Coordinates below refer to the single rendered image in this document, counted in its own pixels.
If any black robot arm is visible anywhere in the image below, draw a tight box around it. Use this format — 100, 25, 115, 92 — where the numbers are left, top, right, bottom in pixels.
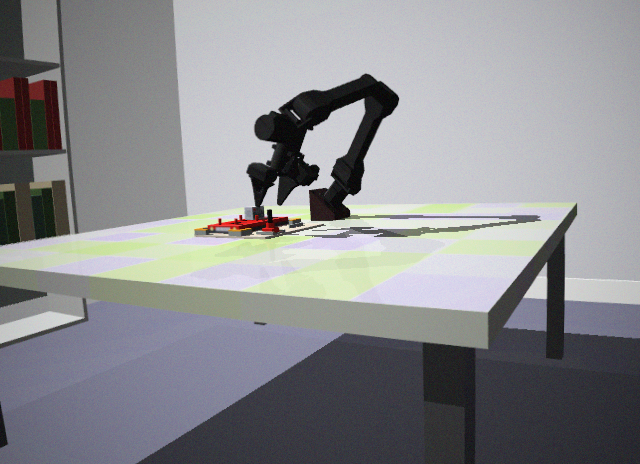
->
254, 74, 399, 208

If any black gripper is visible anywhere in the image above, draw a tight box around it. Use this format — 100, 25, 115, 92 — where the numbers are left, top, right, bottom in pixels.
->
246, 143, 303, 208

